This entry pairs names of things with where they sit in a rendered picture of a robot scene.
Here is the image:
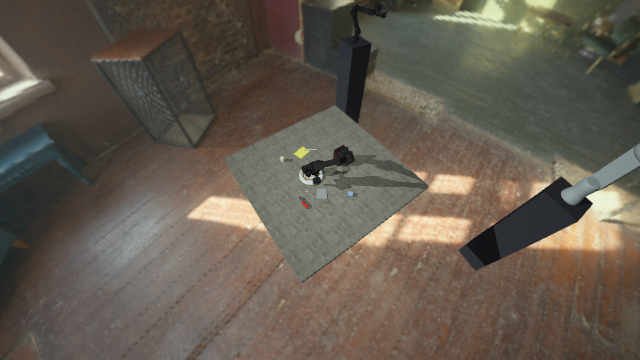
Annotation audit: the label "yellow flat rectangular pad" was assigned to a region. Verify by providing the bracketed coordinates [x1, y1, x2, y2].
[294, 146, 310, 159]

